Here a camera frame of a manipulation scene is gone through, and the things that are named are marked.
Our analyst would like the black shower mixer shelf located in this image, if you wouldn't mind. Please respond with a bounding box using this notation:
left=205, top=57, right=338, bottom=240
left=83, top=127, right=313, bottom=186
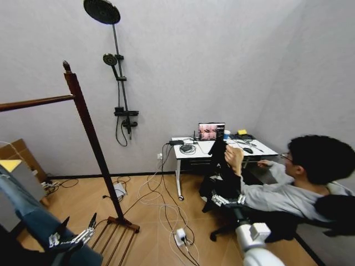
left=113, top=106, right=140, bottom=140

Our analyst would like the black garment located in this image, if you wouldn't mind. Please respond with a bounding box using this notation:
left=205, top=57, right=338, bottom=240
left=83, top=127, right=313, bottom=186
left=199, top=140, right=245, bottom=214

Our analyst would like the white flat adapter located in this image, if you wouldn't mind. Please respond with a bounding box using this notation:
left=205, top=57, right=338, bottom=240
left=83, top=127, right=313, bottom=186
left=114, top=182, right=128, bottom=196

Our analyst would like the black shower hose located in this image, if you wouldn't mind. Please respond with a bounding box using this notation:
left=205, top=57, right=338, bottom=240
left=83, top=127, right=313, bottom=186
left=114, top=80, right=131, bottom=147

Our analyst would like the black hand shower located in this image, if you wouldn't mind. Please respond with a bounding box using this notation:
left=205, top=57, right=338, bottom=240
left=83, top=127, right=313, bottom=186
left=102, top=52, right=119, bottom=79

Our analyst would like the blue denim garment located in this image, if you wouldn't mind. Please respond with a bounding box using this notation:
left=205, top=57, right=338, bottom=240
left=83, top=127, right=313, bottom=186
left=0, top=165, right=104, bottom=266

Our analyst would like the black round rain shower head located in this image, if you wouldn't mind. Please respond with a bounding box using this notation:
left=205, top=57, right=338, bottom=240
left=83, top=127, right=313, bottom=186
left=83, top=0, right=122, bottom=25

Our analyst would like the white floor cable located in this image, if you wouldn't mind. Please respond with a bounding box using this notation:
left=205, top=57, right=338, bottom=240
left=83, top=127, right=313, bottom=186
left=138, top=159, right=200, bottom=266

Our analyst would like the white desk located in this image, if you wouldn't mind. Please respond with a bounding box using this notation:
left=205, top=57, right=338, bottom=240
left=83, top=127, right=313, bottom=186
left=170, top=134, right=280, bottom=199

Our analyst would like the white power strip with plugs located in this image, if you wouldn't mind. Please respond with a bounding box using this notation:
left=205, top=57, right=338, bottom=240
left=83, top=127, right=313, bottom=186
left=40, top=181, right=60, bottom=192

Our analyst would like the cardboard box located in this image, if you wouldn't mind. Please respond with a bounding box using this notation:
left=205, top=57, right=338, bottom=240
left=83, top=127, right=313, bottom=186
left=0, top=138, right=48, bottom=184

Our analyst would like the black antenna stand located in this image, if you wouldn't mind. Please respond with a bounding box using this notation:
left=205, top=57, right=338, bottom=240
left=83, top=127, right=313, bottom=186
left=182, top=130, right=199, bottom=145

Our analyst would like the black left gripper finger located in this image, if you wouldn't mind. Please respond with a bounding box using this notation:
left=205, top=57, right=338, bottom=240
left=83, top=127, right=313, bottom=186
left=48, top=216, right=70, bottom=248
left=74, top=212, right=98, bottom=244

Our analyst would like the grey box with yellow top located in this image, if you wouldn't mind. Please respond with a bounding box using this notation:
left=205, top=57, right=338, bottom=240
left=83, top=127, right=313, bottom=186
left=0, top=159, right=47, bottom=234

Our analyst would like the black floor cable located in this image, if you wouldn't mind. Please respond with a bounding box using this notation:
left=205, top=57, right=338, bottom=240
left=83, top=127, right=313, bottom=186
left=102, top=142, right=196, bottom=250

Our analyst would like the black shower rail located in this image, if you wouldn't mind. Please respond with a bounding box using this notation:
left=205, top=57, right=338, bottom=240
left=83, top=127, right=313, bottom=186
left=111, top=23, right=131, bottom=111

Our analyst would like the person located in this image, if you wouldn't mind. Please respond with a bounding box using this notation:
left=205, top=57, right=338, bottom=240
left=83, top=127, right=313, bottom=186
left=224, top=135, right=355, bottom=223

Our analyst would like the coiled cable bundle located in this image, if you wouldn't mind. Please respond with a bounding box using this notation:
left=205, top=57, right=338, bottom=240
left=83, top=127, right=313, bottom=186
left=179, top=144, right=198, bottom=154

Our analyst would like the open laptop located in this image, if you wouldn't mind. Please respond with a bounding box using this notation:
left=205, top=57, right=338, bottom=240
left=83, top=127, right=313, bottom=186
left=197, top=122, right=226, bottom=143

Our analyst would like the black office chair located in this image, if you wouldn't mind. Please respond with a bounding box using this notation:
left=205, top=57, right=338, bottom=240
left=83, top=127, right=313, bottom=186
left=202, top=180, right=355, bottom=245

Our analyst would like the brown wooden clothes rack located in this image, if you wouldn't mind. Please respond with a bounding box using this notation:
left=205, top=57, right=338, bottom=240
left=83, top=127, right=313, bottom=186
left=0, top=60, right=141, bottom=266

